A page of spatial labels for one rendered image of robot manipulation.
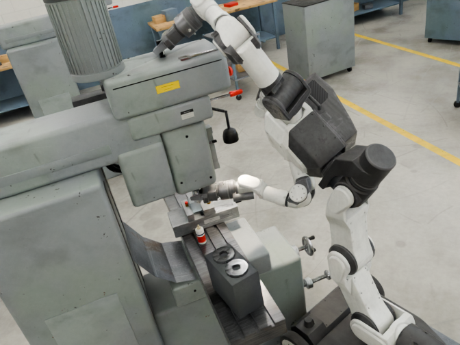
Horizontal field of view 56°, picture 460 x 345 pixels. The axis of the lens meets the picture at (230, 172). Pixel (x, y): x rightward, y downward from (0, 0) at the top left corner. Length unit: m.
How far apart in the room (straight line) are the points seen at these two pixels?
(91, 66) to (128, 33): 6.74
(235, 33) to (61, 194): 0.84
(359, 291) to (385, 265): 1.38
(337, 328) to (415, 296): 1.05
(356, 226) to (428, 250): 1.75
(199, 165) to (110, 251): 0.50
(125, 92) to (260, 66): 0.50
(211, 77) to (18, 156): 0.76
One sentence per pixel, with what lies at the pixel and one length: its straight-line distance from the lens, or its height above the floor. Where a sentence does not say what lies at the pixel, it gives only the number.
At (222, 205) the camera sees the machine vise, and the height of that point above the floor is 1.04.
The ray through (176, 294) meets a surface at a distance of 2.12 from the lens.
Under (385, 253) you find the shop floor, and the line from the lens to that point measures 3.45.
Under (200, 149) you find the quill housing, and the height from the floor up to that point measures 1.50.
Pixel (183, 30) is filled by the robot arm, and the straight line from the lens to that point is 1.70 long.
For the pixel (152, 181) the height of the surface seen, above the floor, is 1.44.
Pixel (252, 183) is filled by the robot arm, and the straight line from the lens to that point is 1.94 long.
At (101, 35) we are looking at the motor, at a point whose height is 2.04.
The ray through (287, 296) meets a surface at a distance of 2.43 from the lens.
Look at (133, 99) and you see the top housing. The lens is 1.65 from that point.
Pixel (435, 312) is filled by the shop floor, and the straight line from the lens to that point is 3.11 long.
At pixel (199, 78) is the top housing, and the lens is 1.69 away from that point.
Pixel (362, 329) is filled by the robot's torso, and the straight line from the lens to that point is 2.06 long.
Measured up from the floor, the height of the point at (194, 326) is 0.60.
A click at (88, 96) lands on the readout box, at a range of 2.09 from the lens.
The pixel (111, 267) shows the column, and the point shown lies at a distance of 1.86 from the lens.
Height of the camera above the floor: 2.33
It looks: 31 degrees down
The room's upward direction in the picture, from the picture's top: 11 degrees counter-clockwise
